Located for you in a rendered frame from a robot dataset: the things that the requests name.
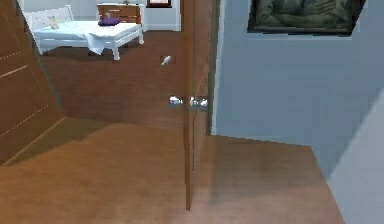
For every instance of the brown wooden room door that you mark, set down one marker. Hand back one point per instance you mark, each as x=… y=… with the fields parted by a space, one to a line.
x=196 y=66

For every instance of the small white floor object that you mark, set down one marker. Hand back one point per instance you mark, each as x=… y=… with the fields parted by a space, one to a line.
x=166 y=60

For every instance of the dark framed window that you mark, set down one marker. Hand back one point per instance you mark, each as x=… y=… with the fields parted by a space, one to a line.
x=159 y=3

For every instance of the brown wooden chest of drawers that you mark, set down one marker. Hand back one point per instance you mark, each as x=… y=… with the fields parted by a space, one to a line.
x=123 y=12

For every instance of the purple pillow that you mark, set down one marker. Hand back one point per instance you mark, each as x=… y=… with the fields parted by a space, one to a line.
x=109 y=21

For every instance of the white bed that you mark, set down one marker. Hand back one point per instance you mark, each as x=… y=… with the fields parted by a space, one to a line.
x=83 y=33

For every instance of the beige teddy bear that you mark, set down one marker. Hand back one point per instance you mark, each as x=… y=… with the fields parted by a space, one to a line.
x=53 y=22

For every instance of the brown wooden cupboard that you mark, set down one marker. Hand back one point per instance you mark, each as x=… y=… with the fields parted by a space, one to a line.
x=20 y=83

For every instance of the dark framed wall picture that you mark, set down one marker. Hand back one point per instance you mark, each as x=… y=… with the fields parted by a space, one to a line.
x=303 y=15

